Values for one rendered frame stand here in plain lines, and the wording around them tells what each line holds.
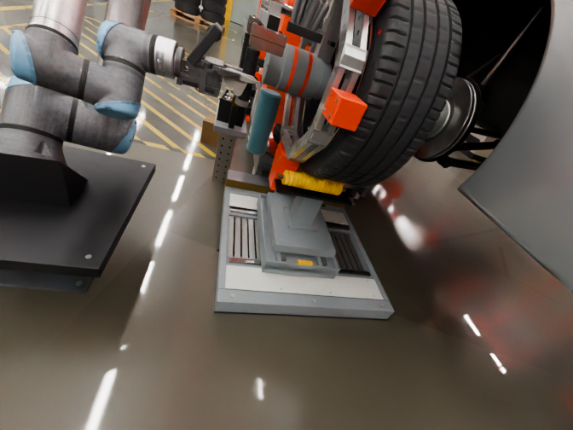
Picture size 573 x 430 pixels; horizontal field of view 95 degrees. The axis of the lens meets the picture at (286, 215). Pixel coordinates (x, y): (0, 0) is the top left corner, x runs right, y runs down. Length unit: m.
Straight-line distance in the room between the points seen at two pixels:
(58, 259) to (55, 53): 0.51
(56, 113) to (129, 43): 0.41
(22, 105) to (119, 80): 0.42
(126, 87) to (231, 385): 0.93
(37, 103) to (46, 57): 0.37
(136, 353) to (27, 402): 0.26
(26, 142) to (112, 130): 0.23
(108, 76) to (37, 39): 0.12
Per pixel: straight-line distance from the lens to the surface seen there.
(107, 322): 1.16
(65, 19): 0.86
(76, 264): 0.93
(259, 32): 0.79
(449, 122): 1.22
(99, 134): 1.13
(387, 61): 0.77
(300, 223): 1.28
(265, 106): 1.12
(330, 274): 1.29
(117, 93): 0.78
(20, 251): 1.00
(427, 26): 0.88
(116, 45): 0.82
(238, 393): 1.06
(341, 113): 0.70
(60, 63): 0.78
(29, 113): 1.13
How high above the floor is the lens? 0.99
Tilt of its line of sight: 35 degrees down
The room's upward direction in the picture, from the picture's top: 22 degrees clockwise
